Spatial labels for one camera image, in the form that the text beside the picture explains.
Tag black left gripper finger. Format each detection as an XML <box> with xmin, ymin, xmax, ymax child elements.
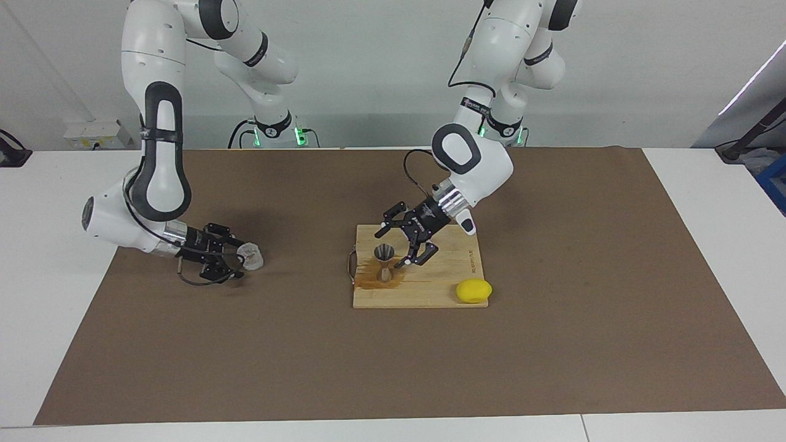
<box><xmin>395</xmin><ymin>238</ymin><xmax>440</xmax><ymax>269</ymax></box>
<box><xmin>375</xmin><ymin>201</ymin><xmax>411</xmax><ymax>239</ymax></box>

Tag small clear glass cup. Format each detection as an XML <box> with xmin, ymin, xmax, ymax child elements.
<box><xmin>237</xmin><ymin>241</ymin><xmax>265</xmax><ymax>271</ymax></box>

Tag stainless steel jigger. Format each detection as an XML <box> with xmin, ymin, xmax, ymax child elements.
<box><xmin>374</xmin><ymin>243</ymin><xmax>397</xmax><ymax>284</ymax></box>

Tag bamboo cutting board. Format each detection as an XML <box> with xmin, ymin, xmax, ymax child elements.
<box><xmin>352</xmin><ymin>224</ymin><xmax>490</xmax><ymax>309</ymax></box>

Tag yellow lemon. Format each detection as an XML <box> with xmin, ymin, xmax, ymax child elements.
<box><xmin>455</xmin><ymin>278</ymin><xmax>493</xmax><ymax>304</ymax></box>

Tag brown table mat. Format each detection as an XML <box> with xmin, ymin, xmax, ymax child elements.
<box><xmin>34</xmin><ymin>146</ymin><xmax>786</xmax><ymax>426</ymax></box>

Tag black desk object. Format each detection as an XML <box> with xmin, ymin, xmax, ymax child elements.
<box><xmin>0</xmin><ymin>129</ymin><xmax>33</xmax><ymax>168</ymax></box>

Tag black stand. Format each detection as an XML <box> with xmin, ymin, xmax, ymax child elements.
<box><xmin>715</xmin><ymin>101</ymin><xmax>786</xmax><ymax>164</ymax></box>

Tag grey slanted panel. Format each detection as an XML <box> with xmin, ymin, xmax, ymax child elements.
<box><xmin>694</xmin><ymin>40</ymin><xmax>786</xmax><ymax>149</ymax></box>

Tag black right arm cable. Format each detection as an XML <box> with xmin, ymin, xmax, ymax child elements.
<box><xmin>125</xmin><ymin>172</ymin><xmax>247</xmax><ymax>287</ymax></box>

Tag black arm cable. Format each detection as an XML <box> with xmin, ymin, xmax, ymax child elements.
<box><xmin>403</xmin><ymin>0</ymin><xmax>497</xmax><ymax>192</ymax></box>
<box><xmin>125</xmin><ymin>172</ymin><xmax>247</xmax><ymax>287</ymax></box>

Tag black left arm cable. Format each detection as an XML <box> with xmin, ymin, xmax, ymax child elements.
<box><xmin>403</xmin><ymin>0</ymin><xmax>497</xmax><ymax>192</ymax></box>

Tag black right base cable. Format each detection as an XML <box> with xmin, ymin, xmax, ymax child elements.
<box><xmin>228</xmin><ymin>119</ymin><xmax>256</xmax><ymax>150</ymax></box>

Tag white wall socket box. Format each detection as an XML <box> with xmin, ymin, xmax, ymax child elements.
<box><xmin>64</xmin><ymin>120</ymin><xmax>133</xmax><ymax>150</ymax></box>

